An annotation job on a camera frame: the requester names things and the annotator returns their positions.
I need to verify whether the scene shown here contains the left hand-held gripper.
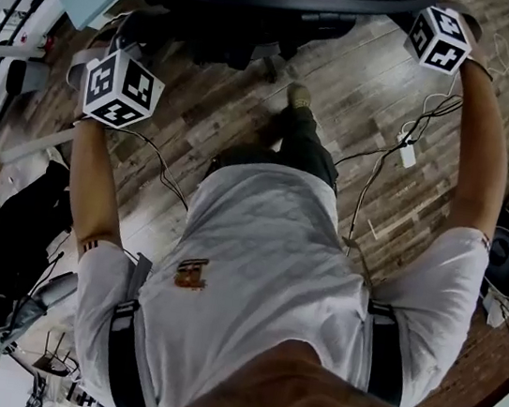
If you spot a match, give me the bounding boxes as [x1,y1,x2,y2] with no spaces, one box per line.
[60,27,173,137]

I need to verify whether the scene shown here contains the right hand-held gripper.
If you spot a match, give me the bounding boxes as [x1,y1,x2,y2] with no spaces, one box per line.
[400,0,487,81]

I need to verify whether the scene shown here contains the person's right forearm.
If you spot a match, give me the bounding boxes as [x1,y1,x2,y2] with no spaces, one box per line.
[430,56,509,246]

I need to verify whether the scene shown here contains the person's left forearm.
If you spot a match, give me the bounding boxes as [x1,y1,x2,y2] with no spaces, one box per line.
[56,116,142,255]

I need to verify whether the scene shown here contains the person's tan shoe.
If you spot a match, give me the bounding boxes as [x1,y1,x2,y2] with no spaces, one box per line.
[282,81,316,113]

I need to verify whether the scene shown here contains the person's black trousers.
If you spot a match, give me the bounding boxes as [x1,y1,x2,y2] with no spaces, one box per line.
[213,92,351,198]

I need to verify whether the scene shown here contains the person's white t-shirt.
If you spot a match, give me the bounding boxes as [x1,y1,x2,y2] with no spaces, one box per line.
[55,135,502,407]

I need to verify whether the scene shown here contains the small dark chair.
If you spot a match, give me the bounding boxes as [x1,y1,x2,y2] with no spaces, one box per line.
[29,327,85,382]

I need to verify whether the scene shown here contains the person's head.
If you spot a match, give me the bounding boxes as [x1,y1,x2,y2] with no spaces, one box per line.
[156,321,466,407]

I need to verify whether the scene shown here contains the black cable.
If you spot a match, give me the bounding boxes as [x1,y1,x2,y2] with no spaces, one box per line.
[105,126,201,214]
[320,77,465,270]

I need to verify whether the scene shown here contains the black harness strap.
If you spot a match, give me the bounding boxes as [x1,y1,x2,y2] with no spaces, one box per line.
[352,298,418,407]
[97,247,177,407]

